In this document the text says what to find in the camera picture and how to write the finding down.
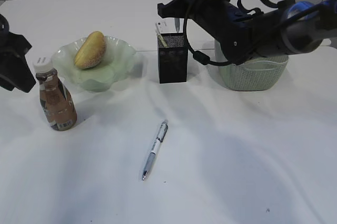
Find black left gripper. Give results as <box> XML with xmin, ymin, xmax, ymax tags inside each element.
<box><xmin>1</xmin><ymin>16</ymin><xmax>36</xmax><ymax>93</ymax></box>

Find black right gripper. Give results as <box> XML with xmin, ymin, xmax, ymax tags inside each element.
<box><xmin>157</xmin><ymin>0</ymin><xmax>263</xmax><ymax>64</ymax></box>

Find brown coffee bottle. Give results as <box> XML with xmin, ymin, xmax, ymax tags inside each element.
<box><xmin>33</xmin><ymin>57</ymin><xmax>77</xmax><ymax>131</ymax></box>

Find clear plastic ruler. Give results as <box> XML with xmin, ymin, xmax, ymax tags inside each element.
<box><xmin>155</xmin><ymin>21</ymin><xmax>170</xmax><ymax>35</ymax></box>

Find cream white pen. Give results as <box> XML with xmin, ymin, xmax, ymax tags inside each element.
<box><xmin>156</xmin><ymin>31</ymin><xmax>168</xmax><ymax>48</ymax></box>

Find yellow sugared bread bun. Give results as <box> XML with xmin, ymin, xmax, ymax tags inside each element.
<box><xmin>74</xmin><ymin>31</ymin><xmax>106</xmax><ymax>69</ymax></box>

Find white grey-grip pen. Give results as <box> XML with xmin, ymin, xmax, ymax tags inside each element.
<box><xmin>142</xmin><ymin>119</ymin><xmax>169</xmax><ymax>181</ymax></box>

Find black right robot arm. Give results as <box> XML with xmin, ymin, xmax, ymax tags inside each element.
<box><xmin>157</xmin><ymin>0</ymin><xmax>336</xmax><ymax>66</ymax></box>

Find black mesh pen holder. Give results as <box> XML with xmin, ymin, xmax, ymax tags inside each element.
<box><xmin>157</xmin><ymin>33</ymin><xmax>188</xmax><ymax>84</ymax></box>

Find green plastic woven basket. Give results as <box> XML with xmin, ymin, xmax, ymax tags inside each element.
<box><xmin>214</xmin><ymin>38</ymin><xmax>289</xmax><ymax>92</ymax></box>

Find green glass wavy plate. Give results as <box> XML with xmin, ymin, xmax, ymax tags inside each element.
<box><xmin>52</xmin><ymin>36</ymin><xmax>138</xmax><ymax>92</ymax></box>

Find black cable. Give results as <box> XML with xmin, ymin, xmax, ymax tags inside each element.
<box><xmin>183</xmin><ymin>11</ymin><xmax>237</xmax><ymax>67</ymax></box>

